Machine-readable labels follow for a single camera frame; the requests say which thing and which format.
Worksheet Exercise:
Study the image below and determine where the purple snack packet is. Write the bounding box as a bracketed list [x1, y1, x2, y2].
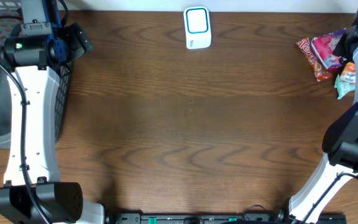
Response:
[311, 29, 346, 73]

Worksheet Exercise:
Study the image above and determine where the small orange box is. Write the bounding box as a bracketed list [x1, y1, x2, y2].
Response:
[339, 62, 356, 83]

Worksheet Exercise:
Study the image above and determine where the orange red snack bar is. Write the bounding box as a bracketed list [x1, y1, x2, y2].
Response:
[296, 37, 333, 82]

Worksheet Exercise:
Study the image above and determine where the teal snack wrapper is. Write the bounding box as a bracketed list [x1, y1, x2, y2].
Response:
[334, 75, 356, 100]

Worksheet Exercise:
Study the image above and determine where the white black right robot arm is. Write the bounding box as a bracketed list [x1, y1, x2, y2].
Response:
[279, 10, 358, 223]

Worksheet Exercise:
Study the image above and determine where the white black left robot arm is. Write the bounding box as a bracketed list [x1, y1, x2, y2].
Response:
[0, 0, 113, 223]

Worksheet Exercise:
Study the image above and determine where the black left camera cable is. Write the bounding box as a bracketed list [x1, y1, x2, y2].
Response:
[0, 15, 54, 224]

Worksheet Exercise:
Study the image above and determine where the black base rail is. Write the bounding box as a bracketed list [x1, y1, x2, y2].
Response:
[105, 213, 301, 224]

